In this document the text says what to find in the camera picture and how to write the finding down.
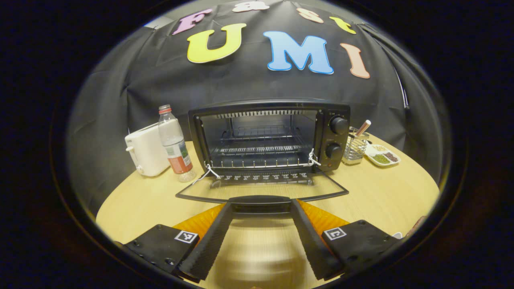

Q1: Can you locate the metal wire holder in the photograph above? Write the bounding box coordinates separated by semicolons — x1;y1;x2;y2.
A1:
342;128;370;165

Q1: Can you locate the white toaster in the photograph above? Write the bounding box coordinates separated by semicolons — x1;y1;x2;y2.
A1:
124;122;171;177

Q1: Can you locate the black backdrop cloth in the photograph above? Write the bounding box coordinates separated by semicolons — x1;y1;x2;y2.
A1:
66;0;450;217

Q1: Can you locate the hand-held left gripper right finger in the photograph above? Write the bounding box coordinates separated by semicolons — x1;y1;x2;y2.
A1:
290;199;402;281

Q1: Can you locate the white divided dish with beans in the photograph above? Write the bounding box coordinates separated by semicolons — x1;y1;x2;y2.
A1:
365;142;401;167

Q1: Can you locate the black electric oven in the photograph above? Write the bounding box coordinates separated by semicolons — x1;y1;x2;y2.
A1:
175;99;351;219

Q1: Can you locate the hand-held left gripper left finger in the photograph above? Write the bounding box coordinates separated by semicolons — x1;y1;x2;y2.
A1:
114;201;233;281

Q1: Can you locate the clear plastic water bottle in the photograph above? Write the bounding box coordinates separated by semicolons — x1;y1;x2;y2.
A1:
158;104;197;183

